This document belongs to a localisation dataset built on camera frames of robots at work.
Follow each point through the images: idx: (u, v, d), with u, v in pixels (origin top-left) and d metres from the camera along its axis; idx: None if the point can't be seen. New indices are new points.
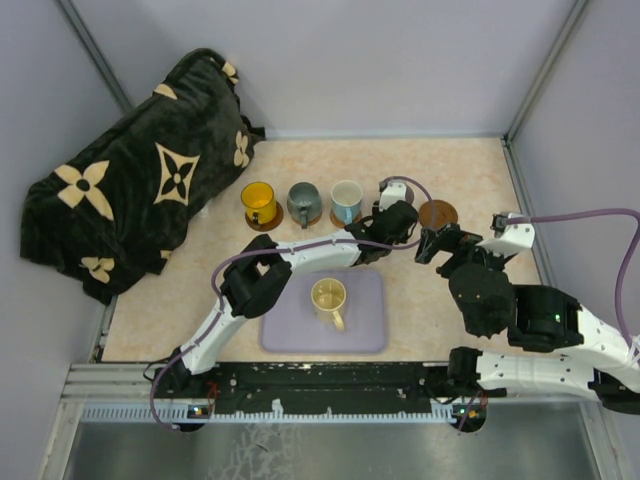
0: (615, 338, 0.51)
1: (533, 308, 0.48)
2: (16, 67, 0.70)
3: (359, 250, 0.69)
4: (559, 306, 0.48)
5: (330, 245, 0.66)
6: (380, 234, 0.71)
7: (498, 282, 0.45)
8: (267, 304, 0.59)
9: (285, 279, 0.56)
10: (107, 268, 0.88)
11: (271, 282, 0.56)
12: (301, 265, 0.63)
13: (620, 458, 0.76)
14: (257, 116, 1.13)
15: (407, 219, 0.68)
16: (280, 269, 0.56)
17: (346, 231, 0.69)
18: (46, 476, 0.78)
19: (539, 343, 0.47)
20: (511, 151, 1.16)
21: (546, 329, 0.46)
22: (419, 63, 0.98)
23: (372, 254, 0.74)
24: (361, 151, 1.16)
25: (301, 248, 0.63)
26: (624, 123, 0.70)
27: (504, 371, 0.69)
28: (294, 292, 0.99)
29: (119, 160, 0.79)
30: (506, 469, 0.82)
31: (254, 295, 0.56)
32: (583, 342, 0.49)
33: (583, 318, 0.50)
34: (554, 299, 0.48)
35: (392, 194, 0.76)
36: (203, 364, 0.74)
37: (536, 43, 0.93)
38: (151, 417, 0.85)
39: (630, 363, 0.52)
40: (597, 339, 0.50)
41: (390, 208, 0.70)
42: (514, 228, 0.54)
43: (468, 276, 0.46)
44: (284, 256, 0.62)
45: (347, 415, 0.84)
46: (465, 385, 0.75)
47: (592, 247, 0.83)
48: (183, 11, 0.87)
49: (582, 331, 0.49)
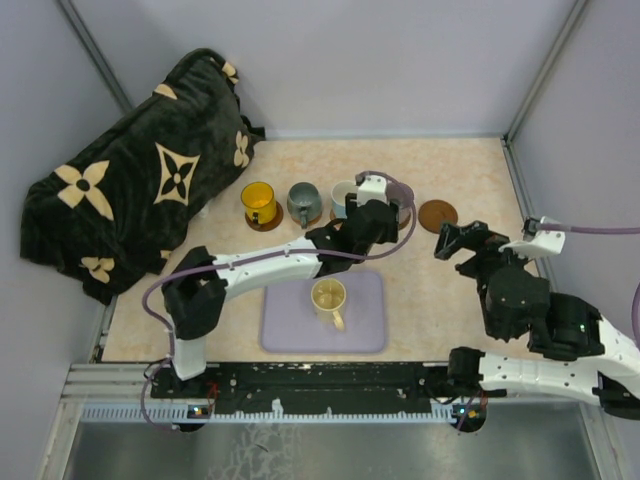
0: (631, 349, 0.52)
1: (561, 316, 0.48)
2: (15, 67, 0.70)
3: (320, 261, 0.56)
4: (585, 317, 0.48)
5: (281, 256, 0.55)
6: (349, 242, 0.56)
7: (540, 290, 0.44)
8: (208, 326, 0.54)
9: (219, 300, 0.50)
10: (107, 268, 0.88)
11: (204, 301, 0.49)
12: (243, 282, 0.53)
13: (620, 458, 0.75)
14: (257, 116, 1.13)
15: (377, 222, 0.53)
16: (215, 289, 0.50)
17: (304, 240, 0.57)
18: (46, 476, 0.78)
19: (561, 351, 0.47)
20: (511, 151, 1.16)
21: (575, 338, 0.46)
22: (418, 63, 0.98)
23: (340, 266, 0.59)
24: (361, 151, 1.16)
25: (243, 263, 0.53)
26: (626, 122, 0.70)
27: (506, 372, 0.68)
28: (294, 293, 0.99)
29: (119, 160, 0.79)
30: (505, 469, 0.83)
31: (186, 316, 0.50)
32: (604, 352, 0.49)
33: (606, 328, 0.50)
34: (582, 309, 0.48)
35: (370, 189, 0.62)
36: (189, 368, 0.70)
37: (536, 43, 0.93)
38: (141, 417, 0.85)
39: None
40: (615, 347, 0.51)
41: (361, 208, 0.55)
42: (545, 234, 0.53)
43: (508, 280, 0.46)
44: (221, 271, 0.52)
45: (347, 415, 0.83)
46: (465, 385, 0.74)
47: (592, 247, 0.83)
48: (183, 10, 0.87)
49: (604, 342, 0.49)
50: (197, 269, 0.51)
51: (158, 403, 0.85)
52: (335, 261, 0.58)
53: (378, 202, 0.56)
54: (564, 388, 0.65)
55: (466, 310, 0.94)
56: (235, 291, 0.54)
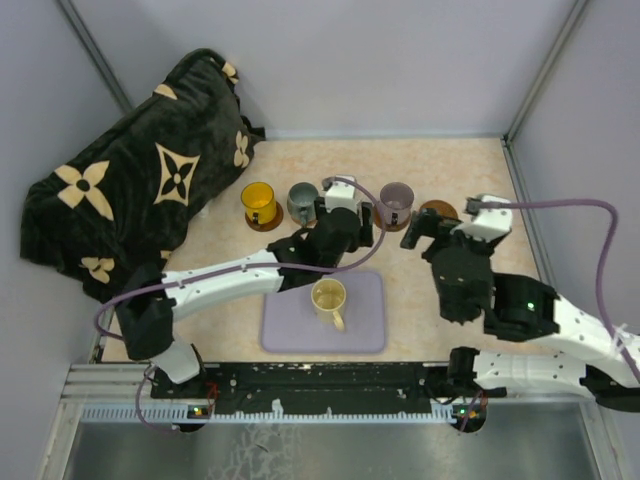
0: (595, 329, 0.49)
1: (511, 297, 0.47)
2: (15, 67, 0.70)
3: (281, 275, 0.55)
4: (537, 296, 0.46)
5: (238, 271, 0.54)
6: (314, 252, 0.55)
7: (480, 270, 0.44)
8: (160, 344, 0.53)
9: (166, 322, 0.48)
10: (107, 268, 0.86)
11: (151, 322, 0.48)
12: (195, 300, 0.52)
13: (620, 458, 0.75)
14: (257, 116, 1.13)
15: (340, 233, 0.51)
16: (161, 310, 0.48)
17: (267, 253, 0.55)
18: (46, 476, 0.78)
19: (512, 331, 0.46)
20: (511, 151, 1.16)
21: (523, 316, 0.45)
22: (418, 63, 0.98)
23: (305, 280, 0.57)
24: (361, 151, 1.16)
25: (193, 280, 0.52)
26: (625, 122, 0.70)
27: (498, 368, 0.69)
28: (294, 293, 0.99)
29: (119, 160, 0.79)
30: (505, 469, 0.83)
31: (134, 337, 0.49)
32: (560, 332, 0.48)
33: (565, 308, 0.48)
34: (533, 287, 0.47)
35: (337, 195, 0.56)
36: (179, 371, 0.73)
37: (536, 43, 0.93)
38: (136, 417, 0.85)
39: (615, 355, 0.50)
40: (575, 329, 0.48)
41: (324, 217, 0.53)
42: (487, 212, 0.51)
43: (451, 259, 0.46)
44: (169, 290, 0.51)
45: (347, 415, 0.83)
46: (464, 384, 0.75)
47: (592, 247, 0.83)
48: (183, 11, 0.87)
49: (559, 320, 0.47)
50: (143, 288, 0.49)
51: (154, 402, 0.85)
52: (300, 273, 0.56)
53: (345, 210, 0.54)
54: (555, 380, 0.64)
55: None
56: (188, 308, 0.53)
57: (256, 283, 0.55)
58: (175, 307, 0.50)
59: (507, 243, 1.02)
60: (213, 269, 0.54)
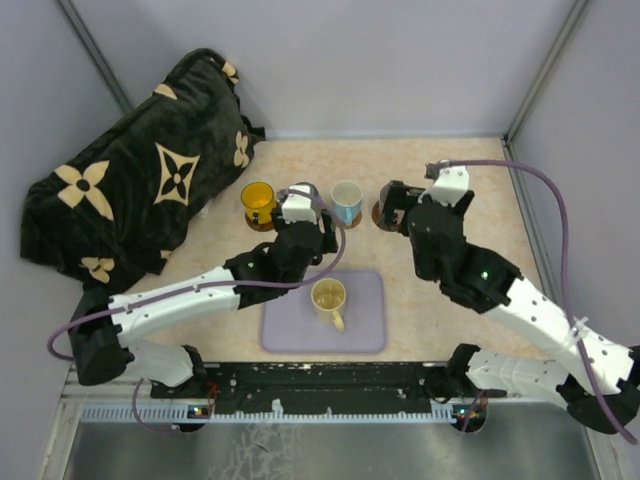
0: (553, 314, 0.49)
1: (469, 263, 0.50)
2: (14, 67, 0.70)
3: (238, 293, 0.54)
4: (493, 268, 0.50)
5: (189, 292, 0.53)
6: (275, 267, 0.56)
7: (448, 226, 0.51)
8: (116, 369, 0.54)
9: (111, 349, 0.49)
10: (107, 268, 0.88)
11: (95, 350, 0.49)
12: (144, 324, 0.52)
13: (620, 459, 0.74)
14: (257, 116, 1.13)
15: (299, 248, 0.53)
16: (106, 338, 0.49)
17: (222, 270, 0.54)
18: (46, 476, 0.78)
19: (463, 294, 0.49)
20: (511, 151, 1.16)
21: (474, 280, 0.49)
22: (418, 63, 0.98)
23: (265, 296, 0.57)
24: (361, 150, 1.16)
25: (142, 303, 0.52)
26: (625, 122, 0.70)
27: (486, 366, 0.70)
28: (294, 293, 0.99)
29: (119, 160, 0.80)
30: (505, 470, 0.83)
31: (83, 365, 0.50)
32: (510, 306, 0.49)
33: (521, 285, 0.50)
34: (492, 258, 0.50)
35: (294, 207, 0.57)
36: (171, 375, 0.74)
37: (536, 42, 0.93)
38: (133, 417, 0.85)
39: (571, 347, 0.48)
40: (529, 307, 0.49)
41: (284, 232, 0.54)
42: (446, 175, 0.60)
43: (427, 213, 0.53)
44: (117, 316, 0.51)
45: (346, 415, 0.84)
46: (459, 378, 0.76)
47: (592, 247, 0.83)
48: (183, 11, 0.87)
49: (511, 295, 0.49)
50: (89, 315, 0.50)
51: (149, 402, 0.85)
52: (260, 290, 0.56)
53: (306, 225, 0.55)
54: (535, 384, 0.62)
55: (466, 310, 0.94)
56: (140, 332, 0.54)
57: (210, 303, 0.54)
58: (121, 332, 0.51)
59: (507, 243, 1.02)
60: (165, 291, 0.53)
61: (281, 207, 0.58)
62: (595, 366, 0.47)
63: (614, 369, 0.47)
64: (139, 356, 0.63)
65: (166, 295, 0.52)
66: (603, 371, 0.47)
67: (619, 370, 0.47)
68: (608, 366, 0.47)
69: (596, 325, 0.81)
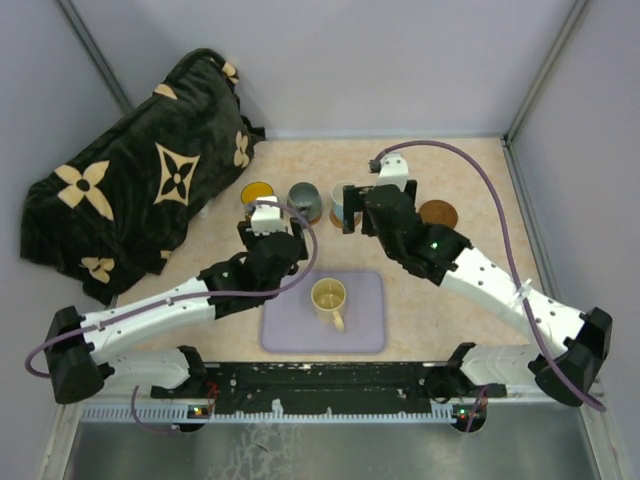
0: (499, 278, 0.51)
1: (424, 238, 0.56)
2: (14, 67, 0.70)
3: (212, 303, 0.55)
4: (444, 240, 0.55)
5: (163, 305, 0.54)
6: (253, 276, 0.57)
7: (400, 202, 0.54)
8: (92, 388, 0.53)
9: (84, 368, 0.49)
10: (107, 268, 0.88)
11: (67, 371, 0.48)
12: (117, 341, 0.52)
13: (620, 458, 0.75)
14: (257, 116, 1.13)
15: (277, 259, 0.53)
16: (78, 357, 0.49)
17: (195, 283, 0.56)
18: (46, 476, 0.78)
19: (417, 265, 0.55)
20: (511, 151, 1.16)
21: (424, 250, 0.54)
22: (418, 63, 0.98)
23: (241, 304, 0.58)
24: (360, 151, 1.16)
25: (114, 321, 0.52)
26: (624, 122, 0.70)
27: (475, 356, 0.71)
28: (293, 292, 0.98)
29: (119, 160, 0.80)
30: (505, 470, 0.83)
31: (57, 385, 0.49)
32: (458, 271, 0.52)
33: (469, 254, 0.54)
34: (443, 232, 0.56)
35: (263, 216, 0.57)
36: (167, 378, 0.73)
37: (537, 42, 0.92)
38: (131, 417, 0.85)
39: (518, 307, 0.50)
40: (475, 272, 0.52)
41: (261, 242, 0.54)
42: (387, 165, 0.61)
43: (380, 190, 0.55)
44: (89, 334, 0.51)
45: (346, 415, 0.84)
46: (458, 377, 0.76)
47: (591, 246, 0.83)
48: (183, 11, 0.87)
49: (459, 261, 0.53)
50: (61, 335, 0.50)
51: (147, 402, 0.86)
52: (236, 299, 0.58)
53: (286, 235, 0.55)
54: (515, 365, 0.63)
55: (467, 310, 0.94)
56: (114, 350, 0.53)
57: (184, 316, 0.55)
58: (94, 350, 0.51)
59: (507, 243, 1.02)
60: (138, 306, 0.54)
61: (252, 220, 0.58)
62: (540, 325, 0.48)
63: (562, 328, 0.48)
64: (118, 367, 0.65)
65: (137, 311, 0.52)
66: (549, 331, 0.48)
67: (566, 329, 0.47)
68: (555, 326, 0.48)
69: None
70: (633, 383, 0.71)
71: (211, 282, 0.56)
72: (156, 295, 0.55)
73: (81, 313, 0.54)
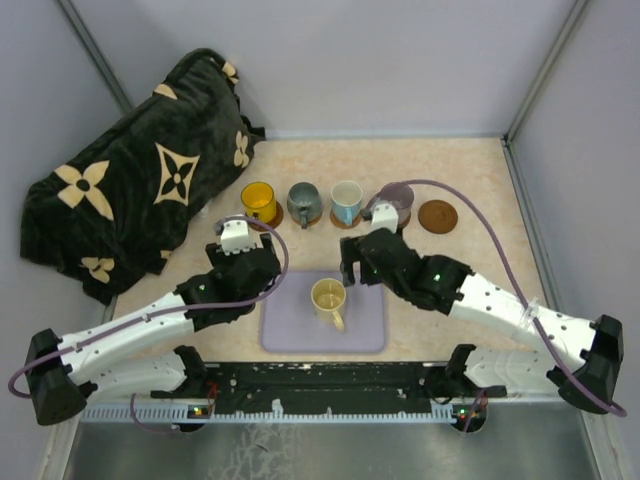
0: (506, 301, 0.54)
1: (424, 270, 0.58)
2: (14, 67, 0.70)
3: (189, 317, 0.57)
4: (446, 270, 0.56)
5: (141, 323, 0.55)
6: (232, 288, 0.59)
7: (392, 244, 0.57)
8: (73, 408, 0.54)
9: (63, 390, 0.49)
10: (107, 268, 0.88)
11: (46, 393, 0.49)
12: (95, 361, 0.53)
13: (620, 458, 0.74)
14: (257, 116, 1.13)
15: (260, 272, 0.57)
16: (55, 379, 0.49)
17: (171, 298, 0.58)
18: (46, 476, 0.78)
19: (424, 300, 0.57)
20: (511, 151, 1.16)
21: (426, 283, 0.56)
22: (418, 62, 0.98)
23: (220, 317, 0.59)
24: (361, 150, 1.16)
25: (91, 341, 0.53)
26: (624, 122, 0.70)
27: (483, 361, 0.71)
28: (293, 292, 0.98)
29: (119, 160, 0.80)
30: (505, 470, 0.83)
31: (38, 406, 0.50)
32: (464, 300, 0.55)
33: (472, 280, 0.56)
34: (441, 262, 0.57)
35: (233, 234, 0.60)
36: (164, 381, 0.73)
37: (537, 42, 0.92)
38: (130, 417, 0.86)
39: (529, 327, 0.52)
40: (482, 299, 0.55)
41: (244, 258, 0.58)
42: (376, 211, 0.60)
43: (373, 235, 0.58)
44: (66, 356, 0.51)
45: (346, 415, 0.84)
46: (460, 380, 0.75)
47: (591, 246, 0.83)
48: (183, 10, 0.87)
49: (464, 290, 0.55)
50: (38, 358, 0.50)
51: (147, 402, 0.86)
52: (214, 311, 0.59)
53: (259, 250, 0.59)
54: (528, 372, 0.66)
55: None
56: (93, 370, 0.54)
57: (163, 331, 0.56)
58: (72, 372, 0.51)
59: (507, 243, 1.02)
60: (116, 326, 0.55)
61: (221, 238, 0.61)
62: (554, 341, 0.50)
63: (575, 341, 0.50)
64: (102, 382, 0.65)
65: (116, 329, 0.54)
66: (564, 345, 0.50)
67: (579, 342, 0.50)
68: (568, 340, 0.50)
69: None
70: (632, 383, 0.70)
71: (188, 295, 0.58)
72: (133, 312, 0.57)
73: (56, 335, 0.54)
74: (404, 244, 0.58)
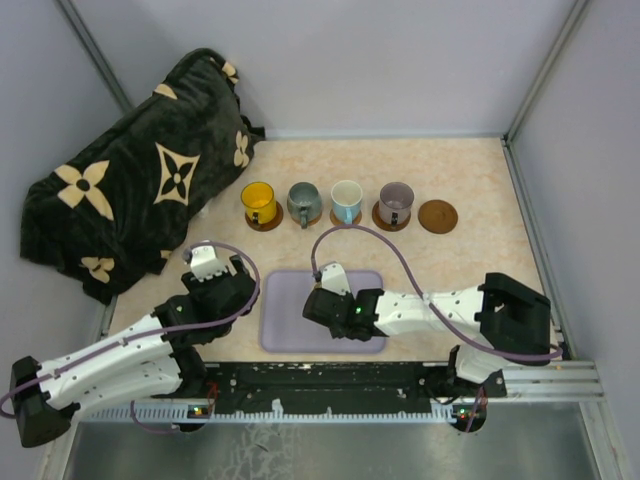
0: (409, 302, 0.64)
1: (352, 306, 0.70)
2: (14, 67, 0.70)
3: (167, 339, 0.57)
4: (365, 299, 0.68)
5: (119, 347, 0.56)
6: (212, 309, 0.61)
7: (316, 300, 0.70)
8: (57, 428, 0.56)
9: (41, 416, 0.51)
10: (107, 268, 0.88)
11: (25, 420, 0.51)
12: (74, 386, 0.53)
13: (620, 458, 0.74)
14: (258, 116, 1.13)
15: (241, 294, 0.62)
16: (34, 406, 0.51)
17: (150, 320, 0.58)
18: (46, 476, 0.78)
19: (360, 331, 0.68)
20: (511, 151, 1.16)
21: (355, 318, 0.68)
22: (418, 61, 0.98)
23: (197, 338, 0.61)
24: (360, 150, 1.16)
25: (69, 367, 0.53)
26: (624, 122, 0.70)
27: (464, 357, 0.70)
28: (293, 293, 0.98)
29: (119, 160, 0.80)
30: (504, 470, 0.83)
31: (22, 429, 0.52)
32: (380, 319, 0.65)
33: (384, 298, 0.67)
34: (361, 293, 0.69)
35: (205, 260, 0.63)
36: (158, 389, 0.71)
37: (537, 42, 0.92)
38: (130, 417, 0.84)
39: (432, 314, 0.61)
40: (392, 312, 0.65)
41: (227, 281, 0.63)
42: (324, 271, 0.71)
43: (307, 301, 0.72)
44: (44, 383, 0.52)
45: (346, 415, 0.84)
46: (464, 385, 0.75)
47: (591, 246, 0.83)
48: (184, 10, 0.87)
49: (377, 309, 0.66)
50: (19, 385, 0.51)
51: (145, 402, 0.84)
52: (192, 332, 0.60)
53: (239, 275, 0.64)
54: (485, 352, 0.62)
55: None
56: (73, 394, 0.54)
57: (140, 354, 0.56)
58: (50, 399, 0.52)
59: (508, 242, 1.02)
60: (95, 350, 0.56)
61: (193, 267, 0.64)
62: (453, 317, 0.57)
63: (466, 309, 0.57)
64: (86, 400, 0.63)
65: (94, 354, 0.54)
66: (462, 315, 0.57)
67: (471, 309, 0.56)
68: (461, 310, 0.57)
69: (596, 325, 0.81)
70: (631, 383, 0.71)
71: (167, 316, 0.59)
72: (111, 336, 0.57)
73: (35, 361, 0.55)
74: (328, 296, 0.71)
